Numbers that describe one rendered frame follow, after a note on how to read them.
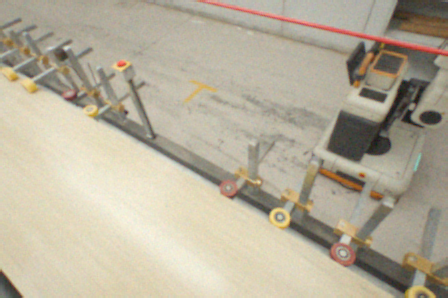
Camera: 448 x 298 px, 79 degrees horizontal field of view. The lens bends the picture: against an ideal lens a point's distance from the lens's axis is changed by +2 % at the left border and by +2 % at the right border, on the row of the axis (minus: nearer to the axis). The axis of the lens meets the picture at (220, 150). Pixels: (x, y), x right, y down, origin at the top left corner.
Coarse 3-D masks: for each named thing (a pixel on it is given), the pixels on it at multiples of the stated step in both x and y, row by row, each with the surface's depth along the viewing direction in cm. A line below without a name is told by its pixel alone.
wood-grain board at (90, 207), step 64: (0, 128) 155; (64, 128) 151; (0, 192) 127; (64, 192) 123; (128, 192) 121; (192, 192) 118; (0, 256) 107; (64, 256) 105; (128, 256) 102; (192, 256) 100; (256, 256) 98; (320, 256) 97
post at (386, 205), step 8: (384, 200) 86; (392, 200) 85; (376, 208) 90; (384, 208) 87; (392, 208) 84; (368, 216) 99; (376, 216) 91; (384, 216) 89; (368, 224) 97; (376, 224) 94; (360, 232) 103; (368, 232) 100
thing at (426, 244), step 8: (432, 208) 111; (432, 216) 109; (432, 224) 107; (424, 232) 106; (432, 232) 105; (424, 240) 103; (432, 240) 103; (424, 248) 101; (424, 256) 100; (416, 272) 96; (416, 280) 95; (424, 280) 95; (408, 288) 96
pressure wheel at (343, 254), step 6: (336, 246) 98; (342, 246) 98; (348, 246) 97; (330, 252) 98; (336, 252) 97; (342, 252) 96; (348, 252) 96; (336, 258) 95; (342, 258) 95; (348, 258) 95; (354, 258) 95; (342, 264) 94; (348, 264) 94
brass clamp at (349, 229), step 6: (336, 228) 110; (342, 228) 109; (348, 228) 109; (354, 228) 109; (342, 234) 111; (348, 234) 108; (354, 234) 108; (354, 240) 108; (360, 240) 106; (366, 240) 106; (372, 240) 106; (360, 246) 109; (366, 246) 106
